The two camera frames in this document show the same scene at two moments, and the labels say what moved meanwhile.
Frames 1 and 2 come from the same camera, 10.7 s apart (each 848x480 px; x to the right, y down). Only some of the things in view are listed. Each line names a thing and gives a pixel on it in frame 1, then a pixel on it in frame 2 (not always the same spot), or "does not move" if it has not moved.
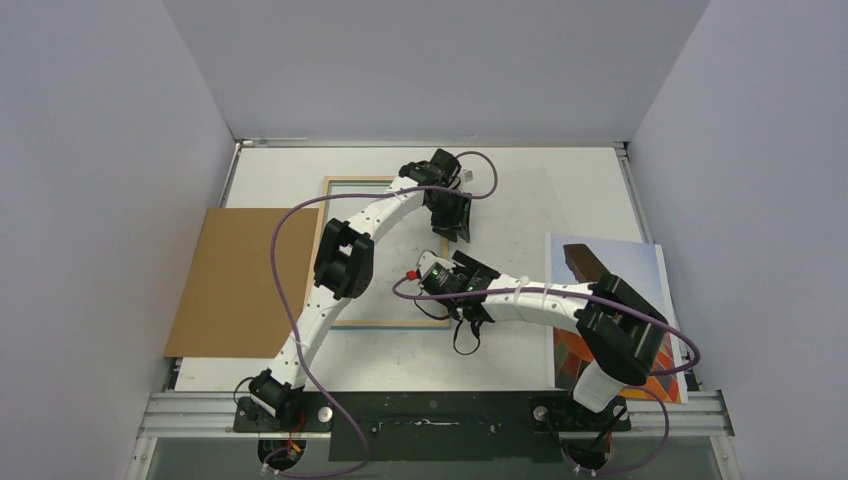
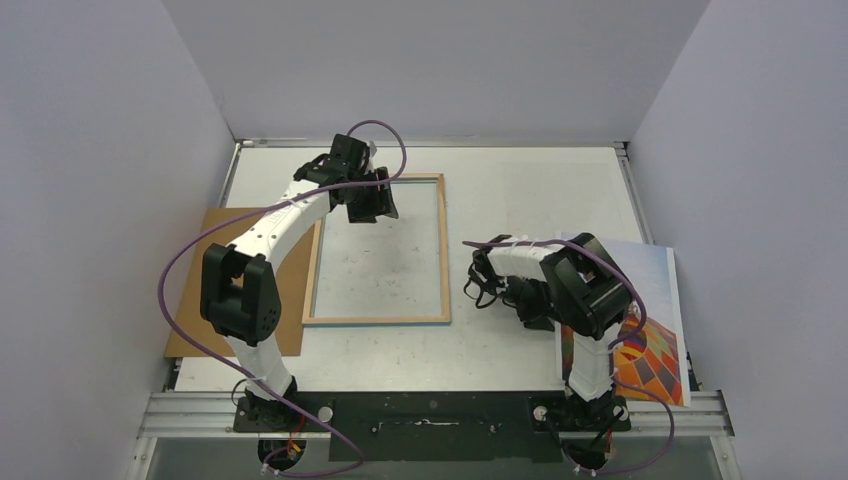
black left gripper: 455,224 to 380,205
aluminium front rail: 212,414 does not move
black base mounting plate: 437,426 does not move
